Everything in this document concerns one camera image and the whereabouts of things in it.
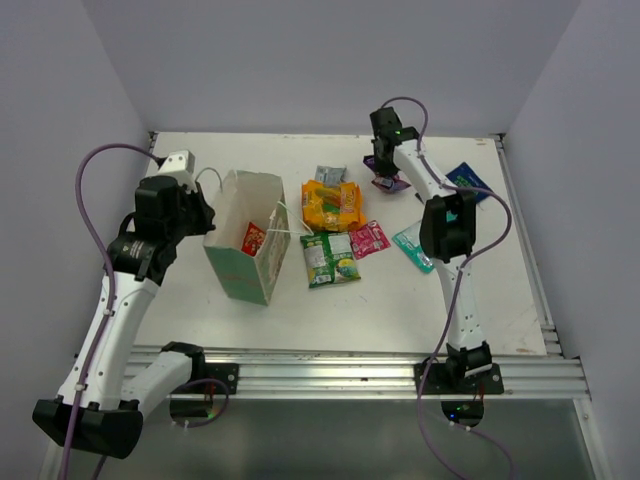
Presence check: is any green paper bag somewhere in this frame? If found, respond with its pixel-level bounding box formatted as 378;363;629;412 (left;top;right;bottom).
203;170;312;306

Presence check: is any purple snack packet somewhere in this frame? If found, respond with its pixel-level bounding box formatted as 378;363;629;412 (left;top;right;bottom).
363;155;411;194

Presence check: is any red snack packet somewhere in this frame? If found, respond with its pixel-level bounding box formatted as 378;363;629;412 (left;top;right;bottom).
241;222;266;257

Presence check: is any dark blue chips packet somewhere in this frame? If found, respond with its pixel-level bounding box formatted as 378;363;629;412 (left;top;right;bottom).
446;162;491;204

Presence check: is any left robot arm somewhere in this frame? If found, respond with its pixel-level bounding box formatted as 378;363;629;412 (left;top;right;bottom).
32;174;214;459

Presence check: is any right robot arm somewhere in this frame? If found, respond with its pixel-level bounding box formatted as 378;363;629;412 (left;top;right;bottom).
370;106;493;394

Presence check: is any grey snack packet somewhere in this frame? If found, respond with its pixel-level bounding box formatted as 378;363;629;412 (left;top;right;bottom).
314;165;347;186

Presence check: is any orange yellow snack packet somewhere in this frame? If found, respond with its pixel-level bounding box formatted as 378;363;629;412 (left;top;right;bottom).
301;180;367;232

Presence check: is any pink snack packet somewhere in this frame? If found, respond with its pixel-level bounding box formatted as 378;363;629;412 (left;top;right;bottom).
349;220;390;260

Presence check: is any teal candy packet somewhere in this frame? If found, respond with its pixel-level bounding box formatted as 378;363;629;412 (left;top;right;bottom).
392;222;434;274

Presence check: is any green snack packet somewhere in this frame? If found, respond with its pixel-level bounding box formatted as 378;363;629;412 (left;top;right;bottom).
300;232;361;289

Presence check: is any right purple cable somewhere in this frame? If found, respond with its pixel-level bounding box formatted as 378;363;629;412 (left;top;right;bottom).
379;96;516;480

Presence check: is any purple cable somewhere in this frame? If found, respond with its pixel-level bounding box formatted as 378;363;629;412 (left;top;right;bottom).
379;96;516;480
57;143;164;480

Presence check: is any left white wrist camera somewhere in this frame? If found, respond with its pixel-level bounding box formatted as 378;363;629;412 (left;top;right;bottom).
157;150;196;192

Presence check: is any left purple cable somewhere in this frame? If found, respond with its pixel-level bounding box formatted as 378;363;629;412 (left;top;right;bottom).
57;143;164;480

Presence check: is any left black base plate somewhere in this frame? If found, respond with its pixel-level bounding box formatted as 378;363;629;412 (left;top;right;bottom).
171;362;240;397

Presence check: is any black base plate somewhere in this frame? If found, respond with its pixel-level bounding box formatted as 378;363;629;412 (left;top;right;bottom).
413;359;505;395
171;362;240;397

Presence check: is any aluminium mounting rail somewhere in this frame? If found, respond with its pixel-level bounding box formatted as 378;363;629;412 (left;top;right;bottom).
72;344;591;401

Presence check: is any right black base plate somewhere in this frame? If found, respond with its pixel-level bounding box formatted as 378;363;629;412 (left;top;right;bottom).
413;359;505;395

